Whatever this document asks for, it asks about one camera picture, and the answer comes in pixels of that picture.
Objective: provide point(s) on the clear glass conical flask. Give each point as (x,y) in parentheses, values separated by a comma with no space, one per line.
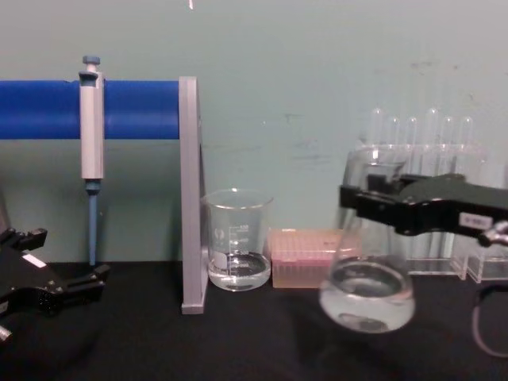
(367,289)

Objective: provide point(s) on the blue stand crossbar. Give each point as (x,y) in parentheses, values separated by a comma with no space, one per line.
(39,111)

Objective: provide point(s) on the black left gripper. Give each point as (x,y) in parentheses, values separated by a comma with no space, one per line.
(20,278)

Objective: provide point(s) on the clear glass beaker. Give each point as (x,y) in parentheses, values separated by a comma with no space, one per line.
(238,238)

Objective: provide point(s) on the pink pipette tip box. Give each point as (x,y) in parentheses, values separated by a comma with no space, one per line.
(301,254)

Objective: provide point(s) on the grey stand upright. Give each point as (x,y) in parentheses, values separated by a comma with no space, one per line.
(191,198)

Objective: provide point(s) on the clear glass test tube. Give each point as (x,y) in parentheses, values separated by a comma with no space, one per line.
(412,133)
(431,127)
(449,133)
(393,133)
(467,133)
(377,127)

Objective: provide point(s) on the black table cloth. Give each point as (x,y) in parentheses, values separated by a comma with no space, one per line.
(158,345)

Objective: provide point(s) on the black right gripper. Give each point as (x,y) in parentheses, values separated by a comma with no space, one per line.
(448,202)

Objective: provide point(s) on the grey and blue pipette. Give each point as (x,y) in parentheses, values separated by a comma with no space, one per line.
(92,131)

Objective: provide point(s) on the clear acrylic tube rack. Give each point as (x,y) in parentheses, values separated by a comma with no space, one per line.
(468,254)

